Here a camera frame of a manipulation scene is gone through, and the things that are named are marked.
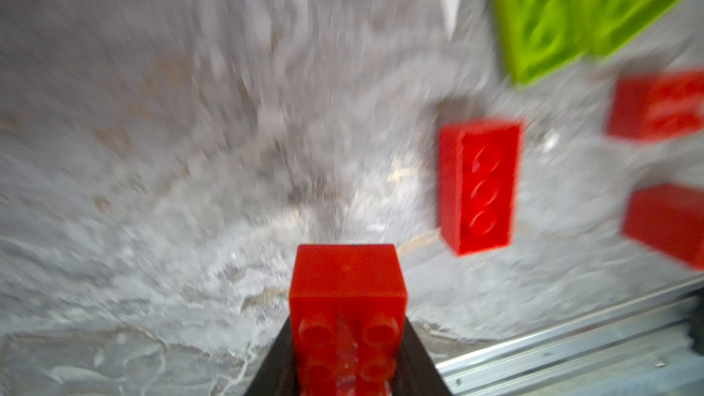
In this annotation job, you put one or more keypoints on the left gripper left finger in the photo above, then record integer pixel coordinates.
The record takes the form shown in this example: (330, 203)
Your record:
(277, 375)

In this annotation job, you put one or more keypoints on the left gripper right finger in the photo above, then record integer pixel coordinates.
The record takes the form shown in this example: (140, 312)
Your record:
(417, 374)

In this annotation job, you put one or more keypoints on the red long lego bottom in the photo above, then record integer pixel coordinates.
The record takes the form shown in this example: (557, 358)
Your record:
(347, 313)

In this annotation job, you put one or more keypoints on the red long lego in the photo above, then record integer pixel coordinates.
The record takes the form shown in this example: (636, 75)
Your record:
(478, 165)
(347, 313)

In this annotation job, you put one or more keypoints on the small red lego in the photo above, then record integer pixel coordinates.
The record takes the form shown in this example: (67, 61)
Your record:
(657, 106)
(668, 218)

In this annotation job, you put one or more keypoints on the aluminium front rail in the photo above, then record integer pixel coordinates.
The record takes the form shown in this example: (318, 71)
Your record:
(638, 347)

